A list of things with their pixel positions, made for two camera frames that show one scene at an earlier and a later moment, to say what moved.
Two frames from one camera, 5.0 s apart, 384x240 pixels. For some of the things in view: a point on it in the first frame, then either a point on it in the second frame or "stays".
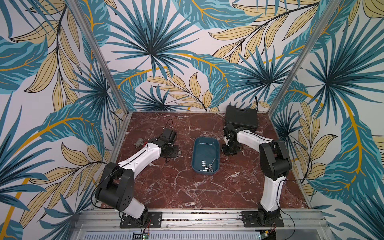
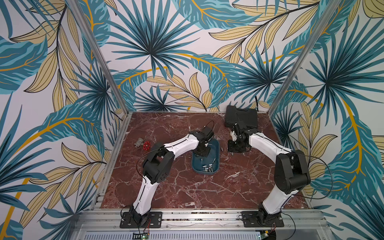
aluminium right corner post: x=331 y=9 stays
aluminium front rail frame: x=297 y=225 stays
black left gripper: x=175 y=153 to x=205 y=154
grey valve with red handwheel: x=141 y=143 stays
